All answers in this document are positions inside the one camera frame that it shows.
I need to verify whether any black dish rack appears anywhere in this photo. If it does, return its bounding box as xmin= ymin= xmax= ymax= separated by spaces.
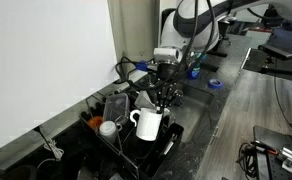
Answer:
xmin=79 ymin=89 xmax=185 ymax=179

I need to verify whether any clear plastic food container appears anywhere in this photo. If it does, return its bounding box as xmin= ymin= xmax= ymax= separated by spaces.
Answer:
xmin=102 ymin=93 xmax=131 ymax=125

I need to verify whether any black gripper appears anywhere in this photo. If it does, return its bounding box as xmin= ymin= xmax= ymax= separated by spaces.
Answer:
xmin=150 ymin=63 xmax=184 ymax=114

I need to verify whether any black rectangular tray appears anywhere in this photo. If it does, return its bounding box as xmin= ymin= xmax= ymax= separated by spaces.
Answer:
xmin=121 ymin=113 xmax=164 ymax=161

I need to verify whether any black red cable bundle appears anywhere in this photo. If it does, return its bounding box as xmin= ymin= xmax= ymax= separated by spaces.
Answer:
xmin=235 ymin=140 xmax=280 ymax=179

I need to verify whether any black floor cable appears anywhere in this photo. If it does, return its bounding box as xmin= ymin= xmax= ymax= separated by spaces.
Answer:
xmin=273 ymin=66 xmax=292 ymax=138

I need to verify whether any black camera stand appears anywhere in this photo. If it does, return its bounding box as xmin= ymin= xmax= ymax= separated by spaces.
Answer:
xmin=257 ymin=43 xmax=292 ymax=79

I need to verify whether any black perforated table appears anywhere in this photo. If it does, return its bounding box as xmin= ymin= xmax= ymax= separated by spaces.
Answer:
xmin=252 ymin=124 xmax=292 ymax=180

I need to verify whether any steel paper towel dispenser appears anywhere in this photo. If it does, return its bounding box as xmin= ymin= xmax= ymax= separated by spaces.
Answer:
xmin=106 ymin=0 xmax=161 ymax=84

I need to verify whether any silver lower cabinet handle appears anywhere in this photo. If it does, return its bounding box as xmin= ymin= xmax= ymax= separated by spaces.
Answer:
xmin=209 ymin=126 xmax=220 ymax=146

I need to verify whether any blue cable connector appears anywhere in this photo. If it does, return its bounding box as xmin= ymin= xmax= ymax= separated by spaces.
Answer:
xmin=134 ymin=60 xmax=149 ymax=72

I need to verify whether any white ceramic mug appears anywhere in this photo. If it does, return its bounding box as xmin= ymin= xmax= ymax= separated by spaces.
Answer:
xmin=129 ymin=107 xmax=164 ymax=142

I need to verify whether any orange bowl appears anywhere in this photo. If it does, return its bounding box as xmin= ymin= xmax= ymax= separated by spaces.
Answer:
xmin=87 ymin=116 xmax=104 ymax=131

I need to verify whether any orange white small cup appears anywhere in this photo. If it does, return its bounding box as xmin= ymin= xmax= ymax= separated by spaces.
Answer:
xmin=99 ymin=120 xmax=123 ymax=144

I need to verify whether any blue green dish soap bottle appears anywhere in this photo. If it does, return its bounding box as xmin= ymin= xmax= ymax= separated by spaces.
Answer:
xmin=186 ymin=53 xmax=208 ymax=80

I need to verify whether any stainless steel sink basin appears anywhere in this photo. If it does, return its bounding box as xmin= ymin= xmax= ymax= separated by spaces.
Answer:
xmin=152 ymin=79 xmax=215 ymax=143

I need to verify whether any blue tape roll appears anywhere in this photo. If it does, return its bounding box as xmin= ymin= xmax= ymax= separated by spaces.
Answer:
xmin=207 ymin=78 xmax=224 ymax=90

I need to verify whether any white coiled power cable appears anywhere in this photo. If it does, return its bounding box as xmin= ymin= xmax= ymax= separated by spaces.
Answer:
xmin=37 ymin=138 xmax=65 ymax=168

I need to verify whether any black plug with cord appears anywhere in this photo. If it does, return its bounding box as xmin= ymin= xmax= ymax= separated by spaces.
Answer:
xmin=32 ymin=125 xmax=57 ymax=154

